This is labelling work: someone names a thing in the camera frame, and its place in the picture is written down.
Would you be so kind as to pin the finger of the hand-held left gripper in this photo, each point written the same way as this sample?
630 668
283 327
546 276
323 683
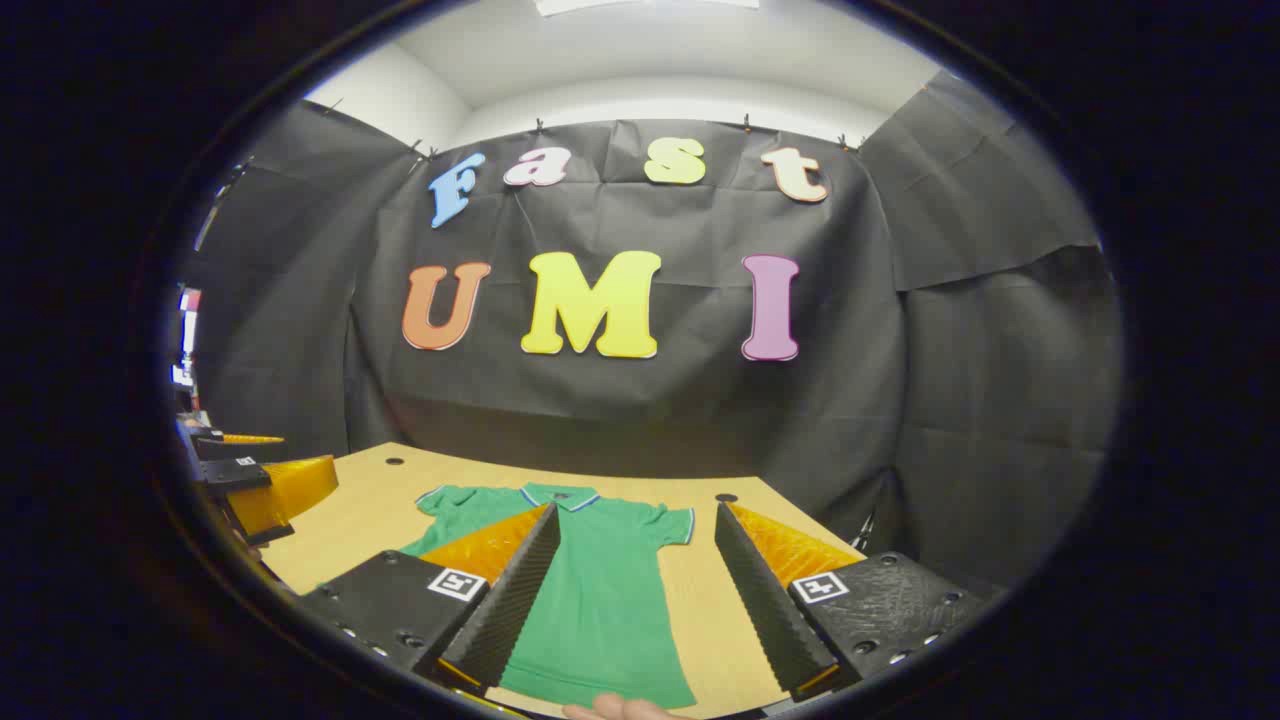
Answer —
235 448
295 490

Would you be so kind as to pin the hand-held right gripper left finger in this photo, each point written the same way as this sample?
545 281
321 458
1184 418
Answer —
520 590

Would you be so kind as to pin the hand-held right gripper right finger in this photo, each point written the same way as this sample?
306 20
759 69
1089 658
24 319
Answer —
765 600

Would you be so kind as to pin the green T-shirt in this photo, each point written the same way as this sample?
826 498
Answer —
610 600

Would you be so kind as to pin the bright white display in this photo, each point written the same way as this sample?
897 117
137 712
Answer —
187 340

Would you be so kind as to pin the ceiling light panel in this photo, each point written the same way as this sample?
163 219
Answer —
645 5

